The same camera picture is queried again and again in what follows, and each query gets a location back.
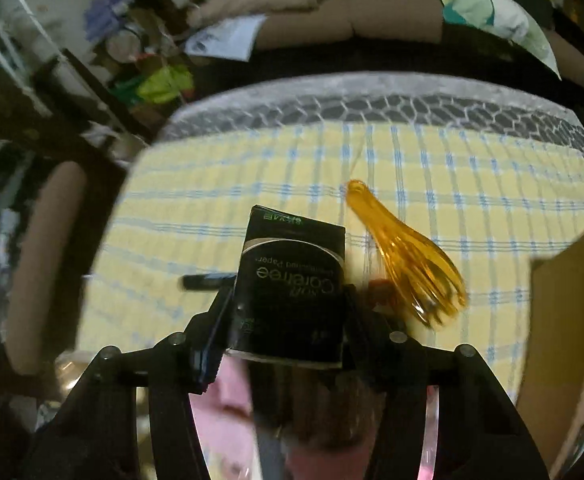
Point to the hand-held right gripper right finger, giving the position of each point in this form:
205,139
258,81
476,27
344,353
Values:
357,330

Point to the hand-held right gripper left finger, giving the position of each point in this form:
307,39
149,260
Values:
214,330

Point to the black tissue packet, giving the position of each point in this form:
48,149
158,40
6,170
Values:
287,285

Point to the brown cardboard box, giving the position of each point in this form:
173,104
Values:
557,335

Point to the small red item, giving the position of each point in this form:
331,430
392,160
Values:
379,292

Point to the black marker pen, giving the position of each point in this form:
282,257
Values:
202,282

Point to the pink cloth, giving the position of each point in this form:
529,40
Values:
227,400

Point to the orange plastic scalp massager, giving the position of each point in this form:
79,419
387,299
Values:
397,245

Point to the yellow plaid cloth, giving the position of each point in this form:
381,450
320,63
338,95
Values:
222,175

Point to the brown chair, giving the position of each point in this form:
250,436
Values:
47,260

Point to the grey patterned blanket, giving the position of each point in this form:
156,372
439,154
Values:
372,105

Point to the bright green bag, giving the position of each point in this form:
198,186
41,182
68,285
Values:
164,82

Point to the dark wooden side table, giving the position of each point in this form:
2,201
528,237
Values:
97,105

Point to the printed paper sheet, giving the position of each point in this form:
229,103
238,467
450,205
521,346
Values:
232,37

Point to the round metal tin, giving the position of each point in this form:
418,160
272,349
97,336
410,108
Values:
122,45

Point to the brown sofa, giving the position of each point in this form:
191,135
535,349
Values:
387,15

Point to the purple packet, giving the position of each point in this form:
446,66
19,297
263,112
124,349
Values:
104,10

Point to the green patterned cushion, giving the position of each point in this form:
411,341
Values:
477,5

